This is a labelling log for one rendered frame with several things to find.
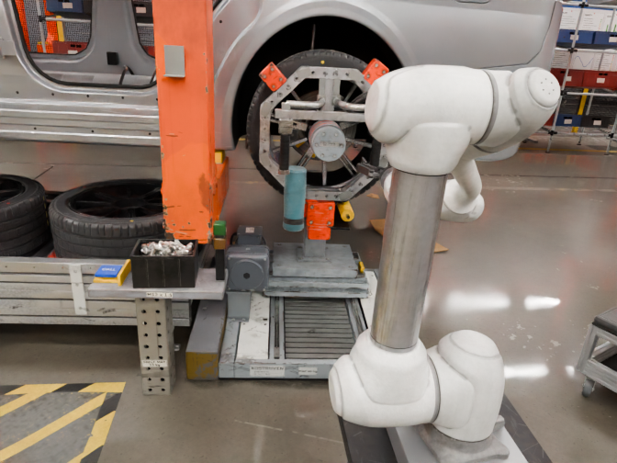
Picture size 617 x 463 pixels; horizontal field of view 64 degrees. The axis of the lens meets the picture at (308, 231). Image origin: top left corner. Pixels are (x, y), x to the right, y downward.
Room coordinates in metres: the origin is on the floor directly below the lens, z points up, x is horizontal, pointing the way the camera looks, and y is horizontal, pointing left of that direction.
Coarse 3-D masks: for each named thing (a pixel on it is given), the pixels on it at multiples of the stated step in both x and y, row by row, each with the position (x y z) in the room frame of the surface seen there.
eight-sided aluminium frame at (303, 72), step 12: (300, 72) 2.00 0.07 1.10; (336, 72) 2.01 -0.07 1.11; (348, 72) 2.02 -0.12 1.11; (360, 72) 2.02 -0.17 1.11; (288, 84) 2.00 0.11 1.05; (360, 84) 2.02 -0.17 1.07; (276, 96) 1.99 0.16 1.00; (264, 108) 1.99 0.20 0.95; (264, 120) 1.99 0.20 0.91; (264, 132) 1.99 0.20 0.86; (264, 144) 1.99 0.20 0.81; (384, 144) 2.07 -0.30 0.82; (264, 156) 1.99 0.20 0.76; (384, 156) 2.05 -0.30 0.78; (276, 168) 1.99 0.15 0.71; (360, 180) 2.02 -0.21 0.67; (312, 192) 2.01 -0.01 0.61; (324, 192) 2.01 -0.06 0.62; (336, 192) 2.02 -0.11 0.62; (348, 192) 2.02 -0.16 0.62
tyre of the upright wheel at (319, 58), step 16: (288, 64) 2.08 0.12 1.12; (304, 64) 2.08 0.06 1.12; (320, 64) 2.09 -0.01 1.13; (336, 64) 2.09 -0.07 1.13; (352, 64) 2.10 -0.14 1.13; (256, 96) 2.07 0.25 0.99; (256, 112) 2.07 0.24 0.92; (256, 128) 2.07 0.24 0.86; (256, 144) 2.07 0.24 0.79; (256, 160) 2.07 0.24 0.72; (272, 176) 2.08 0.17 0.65
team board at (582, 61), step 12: (576, 0) 7.09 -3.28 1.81; (564, 12) 7.07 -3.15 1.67; (576, 12) 7.09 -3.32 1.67; (588, 12) 7.12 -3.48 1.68; (600, 12) 7.14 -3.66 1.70; (564, 24) 7.08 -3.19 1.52; (576, 24) 7.10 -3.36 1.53; (588, 24) 7.12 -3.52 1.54; (600, 24) 7.15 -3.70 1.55; (612, 24) 7.17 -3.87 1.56; (564, 60) 7.09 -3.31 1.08; (576, 60) 7.12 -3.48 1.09; (588, 60) 7.14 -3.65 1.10; (612, 60) 7.19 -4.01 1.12
